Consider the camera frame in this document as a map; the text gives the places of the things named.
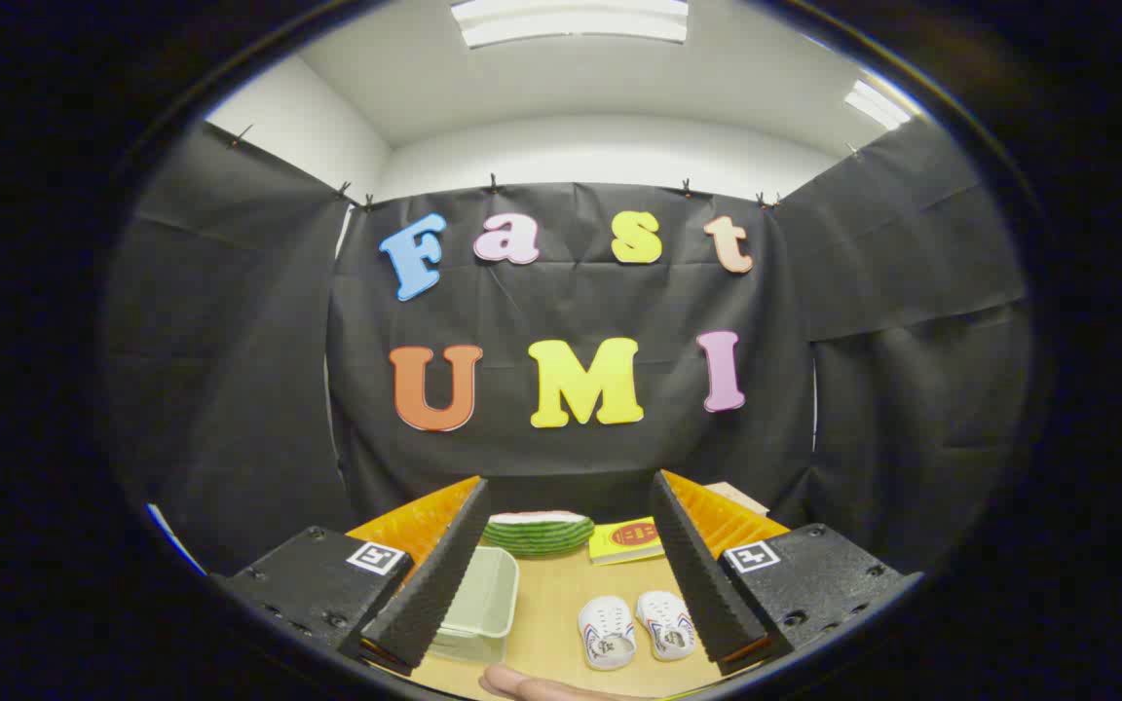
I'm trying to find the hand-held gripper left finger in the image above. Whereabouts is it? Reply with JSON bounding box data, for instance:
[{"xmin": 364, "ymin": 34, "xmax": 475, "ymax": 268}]
[{"xmin": 213, "ymin": 476, "xmax": 491, "ymax": 675}]

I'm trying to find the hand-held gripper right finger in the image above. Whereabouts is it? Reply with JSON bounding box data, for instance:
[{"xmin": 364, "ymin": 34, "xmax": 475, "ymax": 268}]
[{"xmin": 650, "ymin": 470, "xmax": 922, "ymax": 675}]

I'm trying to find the pale green storage box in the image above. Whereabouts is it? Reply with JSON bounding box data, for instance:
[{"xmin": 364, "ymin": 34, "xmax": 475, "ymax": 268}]
[{"xmin": 430, "ymin": 545, "xmax": 520, "ymax": 665}]

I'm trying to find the white shoe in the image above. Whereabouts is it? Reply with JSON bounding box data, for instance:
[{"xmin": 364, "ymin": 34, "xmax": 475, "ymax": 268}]
[
  {"xmin": 635, "ymin": 590, "xmax": 697, "ymax": 662},
  {"xmin": 578, "ymin": 596, "xmax": 638, "ymax": 671}
]

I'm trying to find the yellow book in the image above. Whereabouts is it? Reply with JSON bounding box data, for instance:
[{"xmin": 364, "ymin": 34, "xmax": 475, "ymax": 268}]
[{"xmin": 588, "ymin": 518, "xmax": 665, "ymax": 566}]

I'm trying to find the tan book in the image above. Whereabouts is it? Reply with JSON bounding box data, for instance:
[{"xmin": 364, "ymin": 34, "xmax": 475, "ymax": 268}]
[{"xmin": 707, "ymin": 482, "xmax": 771, "ymax": 517}]

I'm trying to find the watermelon slice plush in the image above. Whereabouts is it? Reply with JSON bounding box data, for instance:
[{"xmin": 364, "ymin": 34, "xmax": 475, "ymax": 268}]
[{"xmin": 481, "ymin": 511, "xmax": 596, "ymax": 558}]

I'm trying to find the ceiling light panel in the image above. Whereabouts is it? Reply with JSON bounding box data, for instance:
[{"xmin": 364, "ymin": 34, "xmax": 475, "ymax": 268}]
[
  {"xmin": 843, "ymin": 80, "xmax": 913, "ymax": 130},
  {"xmin": 452, "ymin": 0, "xmax": 690, "ymax": 48}
]

